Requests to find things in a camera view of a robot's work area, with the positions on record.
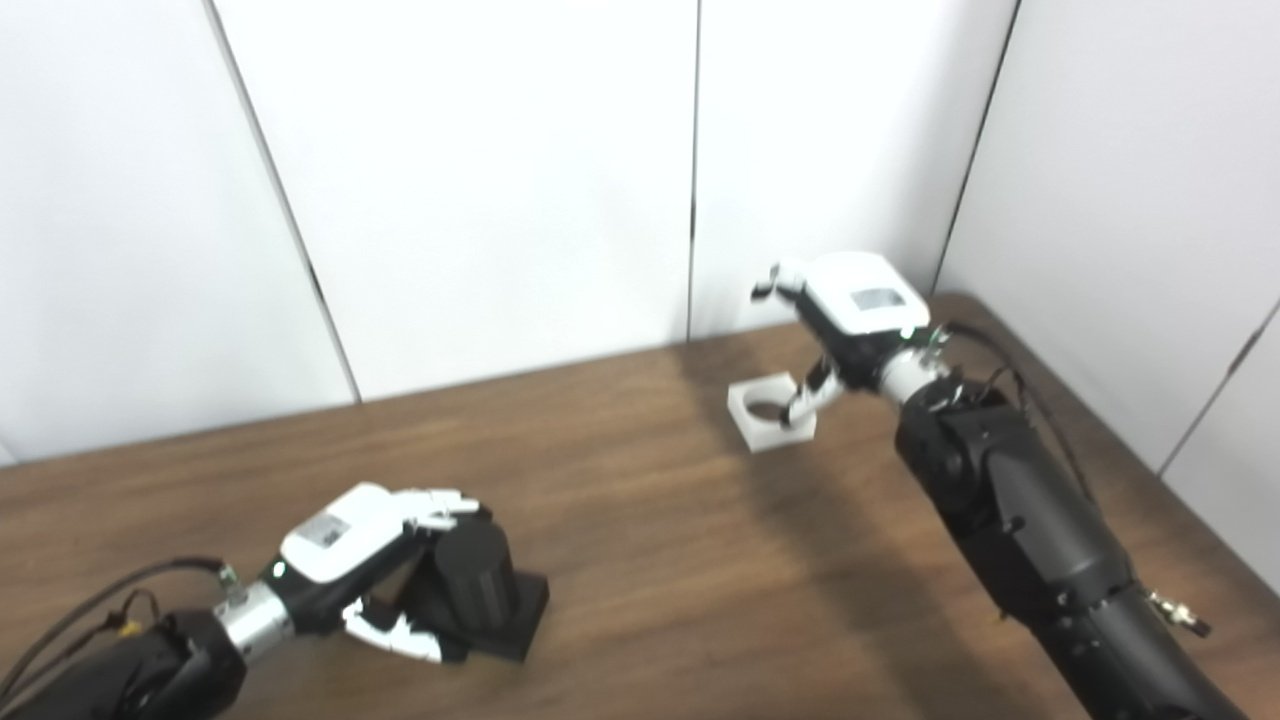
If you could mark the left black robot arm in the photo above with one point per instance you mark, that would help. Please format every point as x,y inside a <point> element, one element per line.
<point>140,670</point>

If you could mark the white square piece with hole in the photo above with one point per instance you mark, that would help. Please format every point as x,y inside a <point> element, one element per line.
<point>770,432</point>

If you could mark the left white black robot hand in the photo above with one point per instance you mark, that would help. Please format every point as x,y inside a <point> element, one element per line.
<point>335,545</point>

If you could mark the black cylinder peg with base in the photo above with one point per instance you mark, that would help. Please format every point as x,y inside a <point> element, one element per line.
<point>475,575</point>

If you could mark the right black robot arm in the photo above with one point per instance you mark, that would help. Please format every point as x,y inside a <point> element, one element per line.
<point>1040,540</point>

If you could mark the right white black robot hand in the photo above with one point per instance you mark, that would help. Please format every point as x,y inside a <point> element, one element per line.
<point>860,300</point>

